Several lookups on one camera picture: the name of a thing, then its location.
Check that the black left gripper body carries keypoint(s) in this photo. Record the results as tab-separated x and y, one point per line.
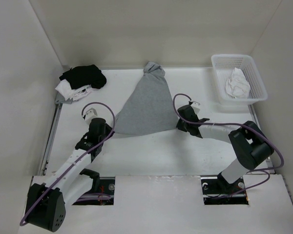
107	131

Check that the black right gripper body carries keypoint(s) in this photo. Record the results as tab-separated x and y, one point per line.
182	125

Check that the grey tank top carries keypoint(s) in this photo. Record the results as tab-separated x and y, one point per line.
149	108

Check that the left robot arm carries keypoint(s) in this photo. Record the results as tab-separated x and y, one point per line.
47	202

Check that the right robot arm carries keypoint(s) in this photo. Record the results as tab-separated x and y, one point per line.
247	141

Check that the white folded tank top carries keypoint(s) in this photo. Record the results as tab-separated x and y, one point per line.
67	94

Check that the white crumpled tank top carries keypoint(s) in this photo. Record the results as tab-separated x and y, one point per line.
236	85

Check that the black folded tank top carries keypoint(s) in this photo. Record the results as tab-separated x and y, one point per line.
81	76

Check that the white plastic mesh basket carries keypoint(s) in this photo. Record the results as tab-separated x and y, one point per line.
223	65

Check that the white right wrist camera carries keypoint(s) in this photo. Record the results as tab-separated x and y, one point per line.
196	106

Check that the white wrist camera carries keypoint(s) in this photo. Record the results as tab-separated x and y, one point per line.
196	106
89	115

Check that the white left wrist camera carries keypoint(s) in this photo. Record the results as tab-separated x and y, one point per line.
89	115

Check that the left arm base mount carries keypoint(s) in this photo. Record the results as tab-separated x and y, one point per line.
102	190

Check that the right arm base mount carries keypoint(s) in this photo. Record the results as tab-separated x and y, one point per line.
213	194

